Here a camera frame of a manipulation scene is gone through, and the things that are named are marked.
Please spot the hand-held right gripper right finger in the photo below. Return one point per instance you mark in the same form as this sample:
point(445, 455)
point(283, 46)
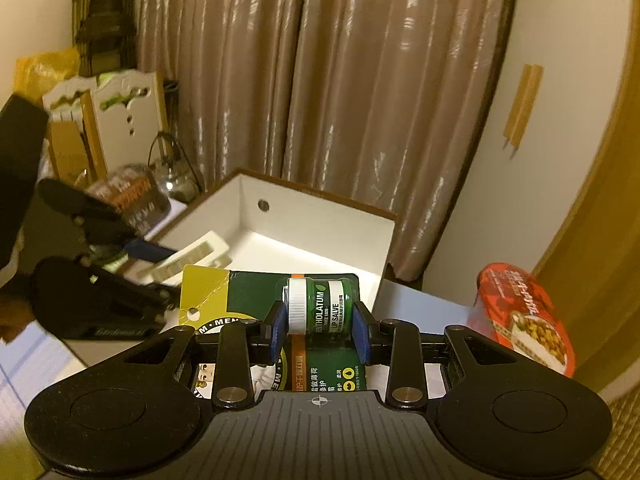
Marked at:
point(360, 334)

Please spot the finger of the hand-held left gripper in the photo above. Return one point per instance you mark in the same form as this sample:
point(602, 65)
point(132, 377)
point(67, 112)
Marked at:
point(125, 292)
point(150, 251)

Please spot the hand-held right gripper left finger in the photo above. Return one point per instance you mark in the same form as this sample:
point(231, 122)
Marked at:
point(277, 329)

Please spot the cream hair claw clip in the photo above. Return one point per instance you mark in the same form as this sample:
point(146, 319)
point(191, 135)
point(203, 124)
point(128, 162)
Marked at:
point(190, 257)

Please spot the green lip salve blister card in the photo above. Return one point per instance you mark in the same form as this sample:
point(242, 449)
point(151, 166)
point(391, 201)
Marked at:
point(325, 305)

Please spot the brown cardboard box white inside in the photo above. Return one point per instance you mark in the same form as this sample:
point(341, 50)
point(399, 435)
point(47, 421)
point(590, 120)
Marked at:
point(310, 220)

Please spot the checked desktop tablecloth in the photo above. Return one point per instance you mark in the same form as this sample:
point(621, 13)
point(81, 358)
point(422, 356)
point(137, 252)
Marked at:
point(30, 370)

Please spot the dark instant noodle bowl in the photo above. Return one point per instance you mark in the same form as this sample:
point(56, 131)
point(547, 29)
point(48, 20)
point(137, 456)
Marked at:
point(135, 195)

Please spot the small brown cardboard carton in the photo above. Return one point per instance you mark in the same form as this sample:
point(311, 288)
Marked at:
point(70, 147)

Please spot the glass teapot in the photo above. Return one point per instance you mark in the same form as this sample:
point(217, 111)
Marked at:
point(172, 175)

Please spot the white carved chair back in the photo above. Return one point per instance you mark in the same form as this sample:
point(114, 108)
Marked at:
point(130, 125)
point(65, 92)

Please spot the yellow plastic bag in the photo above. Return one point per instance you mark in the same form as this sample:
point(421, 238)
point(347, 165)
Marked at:
point(45, 70)

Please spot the red instant noodle bowl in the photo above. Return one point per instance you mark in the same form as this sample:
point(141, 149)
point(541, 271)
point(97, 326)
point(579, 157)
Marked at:
point(525, 310)

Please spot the dark folding stools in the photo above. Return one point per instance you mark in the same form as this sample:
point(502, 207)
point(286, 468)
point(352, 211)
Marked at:
point(105, 25)

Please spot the brown shiny curtain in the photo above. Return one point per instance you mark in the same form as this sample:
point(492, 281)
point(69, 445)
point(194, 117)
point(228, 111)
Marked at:
point(350, 85)

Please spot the wooden door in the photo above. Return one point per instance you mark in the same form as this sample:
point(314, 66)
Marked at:
point(600, 260)

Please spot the quilted beige chair cushion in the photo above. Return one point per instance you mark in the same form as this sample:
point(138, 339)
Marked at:
point(625, 425)

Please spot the yellow paper wall ornament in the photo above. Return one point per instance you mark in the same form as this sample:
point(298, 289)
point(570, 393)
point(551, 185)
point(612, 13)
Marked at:
point(522, 105)

